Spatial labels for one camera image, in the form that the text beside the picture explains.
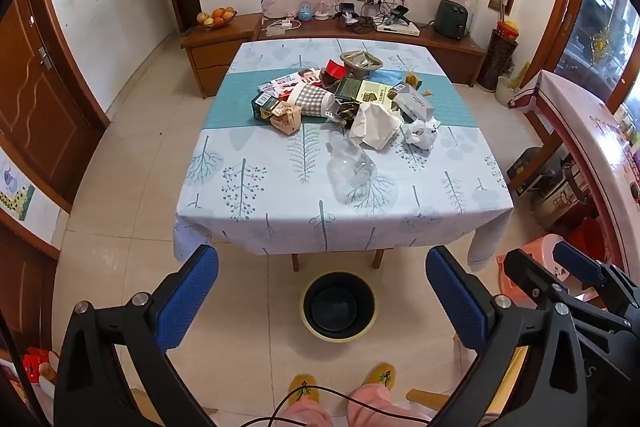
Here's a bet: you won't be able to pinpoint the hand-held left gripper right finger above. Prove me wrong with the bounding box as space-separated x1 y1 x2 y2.
425 246 601 427

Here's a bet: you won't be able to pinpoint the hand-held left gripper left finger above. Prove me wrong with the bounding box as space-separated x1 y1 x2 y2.
54 244 221 427

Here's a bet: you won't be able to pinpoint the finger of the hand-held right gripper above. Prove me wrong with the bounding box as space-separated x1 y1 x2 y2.
552 241 640 310
501 248 631 333

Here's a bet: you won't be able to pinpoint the black bin with yellow rim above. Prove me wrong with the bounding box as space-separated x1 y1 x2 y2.
300 271 377 344

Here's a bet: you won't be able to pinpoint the clear plastic bottle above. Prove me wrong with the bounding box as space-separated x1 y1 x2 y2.
326 130 393 204

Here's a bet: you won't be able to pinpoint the white plastic bag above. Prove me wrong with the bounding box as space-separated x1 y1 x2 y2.
401 117 442 151

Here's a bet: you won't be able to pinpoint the white tissue paper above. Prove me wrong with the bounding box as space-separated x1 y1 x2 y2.
348 101 405 151

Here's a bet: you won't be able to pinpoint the silver carton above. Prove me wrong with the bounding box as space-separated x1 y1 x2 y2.
391 84 436 124

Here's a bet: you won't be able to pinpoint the brown paper carton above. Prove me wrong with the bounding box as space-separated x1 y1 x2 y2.
270 102 304 136

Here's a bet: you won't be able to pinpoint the dark green carton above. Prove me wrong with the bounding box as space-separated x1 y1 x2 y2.
250 92 283 122

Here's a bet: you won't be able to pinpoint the dark wrapper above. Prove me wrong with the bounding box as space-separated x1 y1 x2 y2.
325 99 363 128

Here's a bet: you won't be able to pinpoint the cream and green carton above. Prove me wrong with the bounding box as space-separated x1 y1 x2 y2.
334 78 401 104

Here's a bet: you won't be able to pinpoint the checkered paper cup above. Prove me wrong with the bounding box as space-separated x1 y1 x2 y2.
288 84 337 118

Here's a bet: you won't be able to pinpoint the blue plastic bag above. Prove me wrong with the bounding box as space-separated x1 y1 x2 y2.
367 72 407 86

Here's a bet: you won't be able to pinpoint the red carton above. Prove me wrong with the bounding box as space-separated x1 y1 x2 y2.
322 59 351 80

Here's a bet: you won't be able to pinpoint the pink plastic stool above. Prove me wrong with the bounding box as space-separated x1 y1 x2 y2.
496 233 596 308

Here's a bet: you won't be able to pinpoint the wooden table legs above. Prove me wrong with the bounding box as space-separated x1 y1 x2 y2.
291 248 388 272

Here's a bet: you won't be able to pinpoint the dark cardboard box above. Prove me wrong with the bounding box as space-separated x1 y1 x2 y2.
506 147 543 188

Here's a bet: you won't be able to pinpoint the yellow knitted slipper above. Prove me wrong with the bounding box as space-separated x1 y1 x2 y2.
287 373 321 405
362 362 397 395

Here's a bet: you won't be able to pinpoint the leaf print tablecloth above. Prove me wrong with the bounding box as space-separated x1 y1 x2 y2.
172 38 516 270

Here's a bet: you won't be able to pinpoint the wooden side table leg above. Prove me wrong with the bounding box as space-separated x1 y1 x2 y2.
525 104 566 162

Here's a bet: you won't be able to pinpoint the person's right leg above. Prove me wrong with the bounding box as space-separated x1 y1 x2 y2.
345 384 436 427

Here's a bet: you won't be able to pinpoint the person's leg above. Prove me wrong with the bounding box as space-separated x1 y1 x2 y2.
345 384 436 427
282 394 333 427

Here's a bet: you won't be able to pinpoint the red trimmed white tablecloth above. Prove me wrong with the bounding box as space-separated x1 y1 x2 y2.
507 69 640 258

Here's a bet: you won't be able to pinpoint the red snack packets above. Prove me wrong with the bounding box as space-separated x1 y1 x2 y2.
22 347 58 400

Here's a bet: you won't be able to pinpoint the person's left leg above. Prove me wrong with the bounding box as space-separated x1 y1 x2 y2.
282 394 333 427

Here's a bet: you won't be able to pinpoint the white bucket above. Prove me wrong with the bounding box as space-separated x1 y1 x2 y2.
495 76 523 106

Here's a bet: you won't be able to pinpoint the dark wicker stand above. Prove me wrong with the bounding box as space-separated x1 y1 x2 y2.
477 29 518 92

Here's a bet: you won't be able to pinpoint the long wooden television bench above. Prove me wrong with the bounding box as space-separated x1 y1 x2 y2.
257 19 488 88

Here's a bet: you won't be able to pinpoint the wooden drawer cabinet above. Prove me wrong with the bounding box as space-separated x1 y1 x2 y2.
181 13 264 98

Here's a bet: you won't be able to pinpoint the brown wooden door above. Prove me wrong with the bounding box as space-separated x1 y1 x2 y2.
0 0 111 212

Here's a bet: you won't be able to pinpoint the dark green air fryer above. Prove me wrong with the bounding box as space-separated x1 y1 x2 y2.
434 0 469 38

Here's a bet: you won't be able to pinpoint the white set-top box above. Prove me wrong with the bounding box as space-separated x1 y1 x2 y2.
375 23 420 38

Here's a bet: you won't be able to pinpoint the bowl of fruit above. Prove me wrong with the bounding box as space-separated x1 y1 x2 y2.
196 7 237 30

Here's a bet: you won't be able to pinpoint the thin black cable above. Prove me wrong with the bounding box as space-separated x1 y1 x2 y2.
240 382 436 427

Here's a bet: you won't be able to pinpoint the animal wall poster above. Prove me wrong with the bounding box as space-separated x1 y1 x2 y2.
0 152 36 223

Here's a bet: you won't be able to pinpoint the tangle of black cables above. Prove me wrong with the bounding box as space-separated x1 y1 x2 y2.
335 3 412 32

